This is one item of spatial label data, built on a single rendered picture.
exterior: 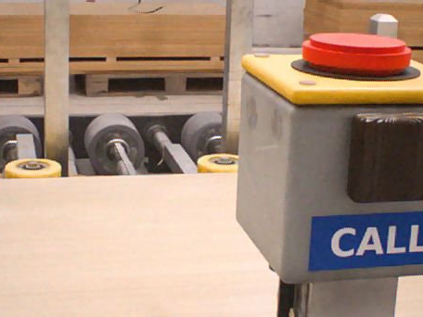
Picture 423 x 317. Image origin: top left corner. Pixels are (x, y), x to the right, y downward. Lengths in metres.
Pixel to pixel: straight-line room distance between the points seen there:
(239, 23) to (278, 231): 1.14
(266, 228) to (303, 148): 0.04
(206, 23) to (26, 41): 1.20
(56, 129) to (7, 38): 4.80
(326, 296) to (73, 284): 0.63
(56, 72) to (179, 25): 4.95
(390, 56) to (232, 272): 0.69
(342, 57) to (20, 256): 0.75
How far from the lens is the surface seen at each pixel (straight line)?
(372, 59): 0.33
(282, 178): 0.32
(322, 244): 0.33
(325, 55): 0.34
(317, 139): 0.32
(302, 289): 0.36
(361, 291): 0.36
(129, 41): 6.31
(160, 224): 1.14
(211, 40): 6.42
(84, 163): 1.98
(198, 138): 1.88
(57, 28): 1.41
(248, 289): 0.97
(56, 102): 1.43
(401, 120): 0.32
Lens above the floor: 1.28
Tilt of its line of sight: 15 degrees down
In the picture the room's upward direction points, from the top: 2 degrees clockwise
